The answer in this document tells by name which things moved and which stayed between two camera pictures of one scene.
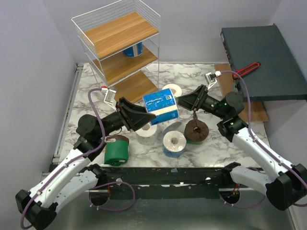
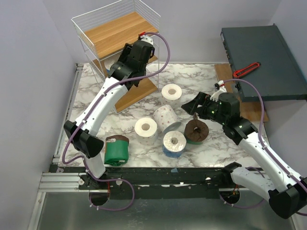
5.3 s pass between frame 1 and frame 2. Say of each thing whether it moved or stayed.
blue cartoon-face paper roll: moved
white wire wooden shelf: stayed
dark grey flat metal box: stayed
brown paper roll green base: stayed
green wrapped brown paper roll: stayed
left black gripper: moved
